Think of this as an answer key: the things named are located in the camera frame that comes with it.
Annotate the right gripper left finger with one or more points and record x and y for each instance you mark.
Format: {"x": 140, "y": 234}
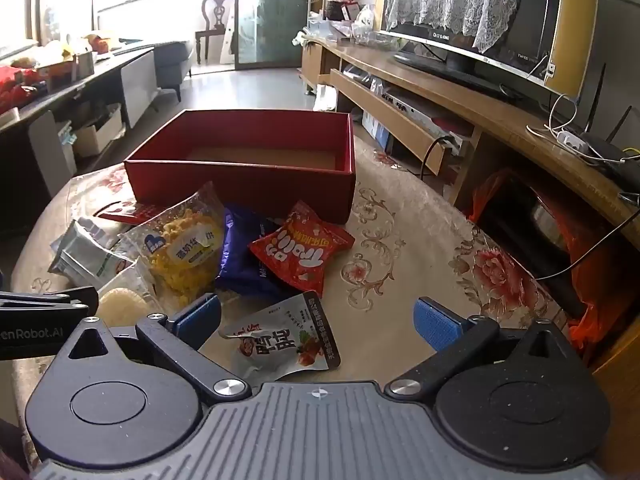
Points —
{"x": 175, "y": 342}

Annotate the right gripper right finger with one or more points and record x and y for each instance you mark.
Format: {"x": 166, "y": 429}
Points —
{"x": 459, "y": 343}

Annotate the clear rice cake packet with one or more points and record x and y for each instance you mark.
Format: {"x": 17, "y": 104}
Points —
{"x": 130, "y": 295}

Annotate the silver white snack pack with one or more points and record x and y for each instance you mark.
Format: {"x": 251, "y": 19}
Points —
{"x": 79, "y": 257}

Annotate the silver duck snack packet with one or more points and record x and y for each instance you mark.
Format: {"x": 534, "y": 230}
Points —
{"x": 291, "y": 336}

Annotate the clear yellow egg crisp bag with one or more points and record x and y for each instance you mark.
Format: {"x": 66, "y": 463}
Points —
{"x": 181, "y": 245}

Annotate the blue wafer biscuit pack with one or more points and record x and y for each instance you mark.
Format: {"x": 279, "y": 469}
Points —
{"x": 239, "y": 269}

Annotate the red spicy strip packet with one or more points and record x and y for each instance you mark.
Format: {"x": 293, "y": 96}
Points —
{"x": 129, "y": 212}

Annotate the red Trolli gummy bag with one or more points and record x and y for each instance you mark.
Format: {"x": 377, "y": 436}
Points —
{"x": 300, "y": 250}

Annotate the red cardboard box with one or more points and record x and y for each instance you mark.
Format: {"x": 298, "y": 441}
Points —
{"x": 262, "y": 160}

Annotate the floral beige tablecloth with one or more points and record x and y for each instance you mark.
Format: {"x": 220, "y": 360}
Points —
{"x": 409, "y": 243}

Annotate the orange plastic bag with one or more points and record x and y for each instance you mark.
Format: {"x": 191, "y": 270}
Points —
{"x": 550, "y": 246}

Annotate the long dark side table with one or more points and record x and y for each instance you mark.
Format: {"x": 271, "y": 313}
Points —
{"x": 32, "y": 160}

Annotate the white cardboard box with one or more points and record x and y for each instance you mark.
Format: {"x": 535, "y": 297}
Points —
{"x": 93, "y": 138}

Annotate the white power strip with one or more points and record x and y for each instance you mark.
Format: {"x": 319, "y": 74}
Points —
{"x": 573, "y": 143}

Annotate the white set top box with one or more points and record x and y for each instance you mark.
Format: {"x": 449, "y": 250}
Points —
{"x": 433, "y": 118}

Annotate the wooden TV cabinet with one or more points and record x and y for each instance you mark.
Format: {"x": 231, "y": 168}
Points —
{"x": 503, "y": 121}

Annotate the black wifi router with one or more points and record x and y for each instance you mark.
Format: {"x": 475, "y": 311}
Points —
{"x": 620, "y": 165}

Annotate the grey sofa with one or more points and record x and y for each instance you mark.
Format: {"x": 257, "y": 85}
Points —
{"x": 173, "y": 62}

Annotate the curved television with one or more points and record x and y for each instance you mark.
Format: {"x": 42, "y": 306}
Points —
{"x": 546, "y": 41}

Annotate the dark wooden chair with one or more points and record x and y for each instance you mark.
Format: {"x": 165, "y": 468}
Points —
{"x": 219, "y": 21}

